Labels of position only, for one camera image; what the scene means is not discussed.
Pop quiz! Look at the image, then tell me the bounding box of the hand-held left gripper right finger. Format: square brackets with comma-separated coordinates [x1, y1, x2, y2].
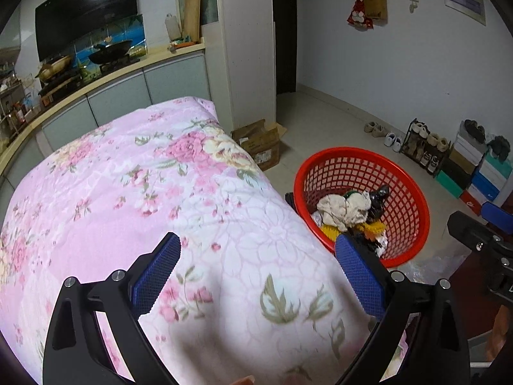
[334, 233, 470, 385]

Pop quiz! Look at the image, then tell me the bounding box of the dark green shoes pair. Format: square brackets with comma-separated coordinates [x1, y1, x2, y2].
[487, 135, 511, 163]

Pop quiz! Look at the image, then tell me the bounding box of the stack of shoe boxes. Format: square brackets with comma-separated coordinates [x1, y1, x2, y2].
[435, 128, 513, 215]

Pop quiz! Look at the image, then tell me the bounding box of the black plastic bag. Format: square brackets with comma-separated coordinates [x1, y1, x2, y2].
[366, 184, 391, 223]

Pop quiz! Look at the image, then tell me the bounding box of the brown wooden cabinet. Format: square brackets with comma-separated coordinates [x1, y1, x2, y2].
[449, 249, 513, 349]

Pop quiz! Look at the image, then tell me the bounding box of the transparent floor bag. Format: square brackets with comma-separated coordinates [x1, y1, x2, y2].
[401, 241, 469, 285]

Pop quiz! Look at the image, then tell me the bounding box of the black wok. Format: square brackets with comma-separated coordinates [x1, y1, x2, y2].
[87, 39, 134, 65]

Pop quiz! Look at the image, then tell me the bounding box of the red plastic basket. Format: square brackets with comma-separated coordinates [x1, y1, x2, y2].
[294, 148, 429, 269]

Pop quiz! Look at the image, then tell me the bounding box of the cardboard box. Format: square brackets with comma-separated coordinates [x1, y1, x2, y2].
[230, 119, 287, 171]

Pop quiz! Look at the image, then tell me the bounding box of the electrical panel box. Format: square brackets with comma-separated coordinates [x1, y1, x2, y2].
[443, 0, 487, 27]

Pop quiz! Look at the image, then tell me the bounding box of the metal kitchen rack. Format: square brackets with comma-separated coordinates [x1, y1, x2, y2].
[0, 70, 43, 137]

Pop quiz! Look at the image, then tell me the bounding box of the cream cloth rag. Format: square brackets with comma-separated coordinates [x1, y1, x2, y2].
[316, 192, 371, 233]

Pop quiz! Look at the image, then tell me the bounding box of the pink floral quilt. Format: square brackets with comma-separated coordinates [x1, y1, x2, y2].
[0, 96, 407, 385]

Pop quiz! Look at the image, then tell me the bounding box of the black range hood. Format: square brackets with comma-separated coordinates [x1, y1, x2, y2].
[34, 0, 139, 62]

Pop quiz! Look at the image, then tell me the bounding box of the red hanging bag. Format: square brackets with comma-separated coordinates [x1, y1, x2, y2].
[347, 0, 375, 30]

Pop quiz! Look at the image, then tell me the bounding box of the wooden cutting board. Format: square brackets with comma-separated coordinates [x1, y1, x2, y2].
[182, 0, 202, 43]

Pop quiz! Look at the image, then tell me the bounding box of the gas stove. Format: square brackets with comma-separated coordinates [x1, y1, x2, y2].
[38, 54, 141, 95]

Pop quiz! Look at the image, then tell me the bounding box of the black shoe rack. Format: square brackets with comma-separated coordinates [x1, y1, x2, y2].
[401, 118, 451, 177]

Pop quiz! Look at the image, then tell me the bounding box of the wall cabinet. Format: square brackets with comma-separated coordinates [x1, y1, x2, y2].
[0, 6, 25, 53]

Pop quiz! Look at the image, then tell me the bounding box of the dark door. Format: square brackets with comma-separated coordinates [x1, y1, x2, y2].
[273, 0, 299, 95]

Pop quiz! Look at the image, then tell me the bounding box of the person's right hand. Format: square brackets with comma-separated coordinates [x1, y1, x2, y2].
[486, 305, 511, 364]

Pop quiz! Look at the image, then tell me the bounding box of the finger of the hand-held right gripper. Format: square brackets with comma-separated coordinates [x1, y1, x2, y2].
[447, 210, 513, 262]
[481, 201, 513, 230]

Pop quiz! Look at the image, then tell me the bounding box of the white plastic bottle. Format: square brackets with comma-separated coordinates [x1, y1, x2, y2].
[165, 13, 182, 43]

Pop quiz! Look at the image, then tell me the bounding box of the golden cooking pot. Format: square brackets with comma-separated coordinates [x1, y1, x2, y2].
[34, 54, 75, 80]

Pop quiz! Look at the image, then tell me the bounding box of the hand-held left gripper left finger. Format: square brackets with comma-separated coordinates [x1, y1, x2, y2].
[42, 232, 182, 385]

